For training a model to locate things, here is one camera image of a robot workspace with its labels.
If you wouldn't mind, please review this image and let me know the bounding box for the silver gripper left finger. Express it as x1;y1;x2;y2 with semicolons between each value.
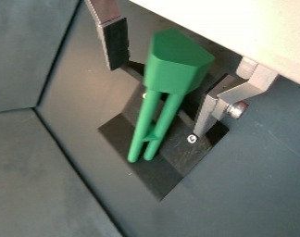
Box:
84;0;130;70

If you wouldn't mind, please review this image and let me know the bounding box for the black curved fixture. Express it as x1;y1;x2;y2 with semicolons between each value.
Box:
98;62;229;200

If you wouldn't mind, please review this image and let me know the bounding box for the green three prong object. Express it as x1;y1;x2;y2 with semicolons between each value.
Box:
127;29;214;163

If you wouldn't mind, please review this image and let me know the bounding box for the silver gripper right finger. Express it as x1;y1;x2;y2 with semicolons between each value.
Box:
191;57;278;137

